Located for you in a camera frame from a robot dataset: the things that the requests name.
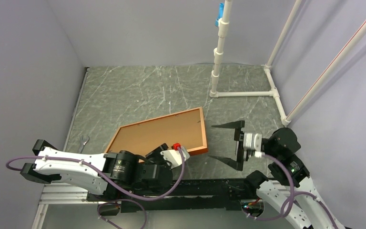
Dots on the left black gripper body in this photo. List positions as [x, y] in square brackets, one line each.
[155, 157]

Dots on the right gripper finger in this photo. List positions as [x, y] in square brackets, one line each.
[235, 164]
[231, 125]

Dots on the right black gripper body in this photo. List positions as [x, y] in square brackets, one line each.
[238, 137]

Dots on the wooden picture frame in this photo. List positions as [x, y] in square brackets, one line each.
[198, 148]

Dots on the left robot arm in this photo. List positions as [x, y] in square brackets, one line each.
[129, 171]

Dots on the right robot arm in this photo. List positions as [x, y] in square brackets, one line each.
[304, 207]

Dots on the silver wrench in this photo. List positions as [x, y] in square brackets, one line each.
[83, 141]

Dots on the blue clip on pipe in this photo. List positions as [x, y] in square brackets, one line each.
[220, 14]

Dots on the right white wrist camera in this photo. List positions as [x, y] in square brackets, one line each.
[252, 144]

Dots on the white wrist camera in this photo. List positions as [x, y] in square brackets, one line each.
[173, 157]
[252, 144]

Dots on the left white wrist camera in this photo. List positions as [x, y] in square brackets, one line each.
[173, 157]

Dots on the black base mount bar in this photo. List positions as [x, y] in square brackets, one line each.
[230, 194]

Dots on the aluminium rail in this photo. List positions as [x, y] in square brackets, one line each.
[57, 194]

